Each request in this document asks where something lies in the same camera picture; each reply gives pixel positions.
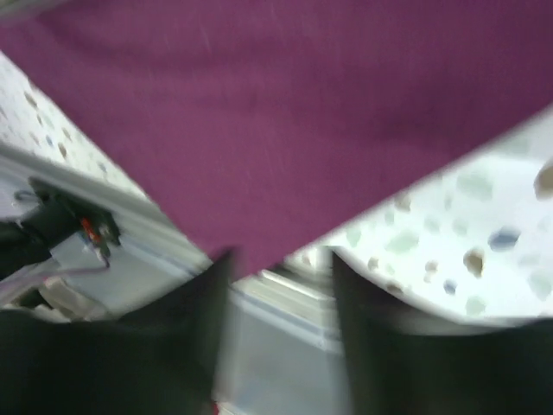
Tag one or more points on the aluminium rail frame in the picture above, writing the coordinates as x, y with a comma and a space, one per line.
282, 354

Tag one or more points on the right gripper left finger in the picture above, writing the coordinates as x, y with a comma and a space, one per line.
158, 359

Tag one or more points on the purple cloth mat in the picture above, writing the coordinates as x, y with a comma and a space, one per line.
265, 124

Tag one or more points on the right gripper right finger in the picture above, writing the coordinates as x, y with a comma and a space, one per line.
403, 360

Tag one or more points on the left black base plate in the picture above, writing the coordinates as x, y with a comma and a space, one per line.
57, 215

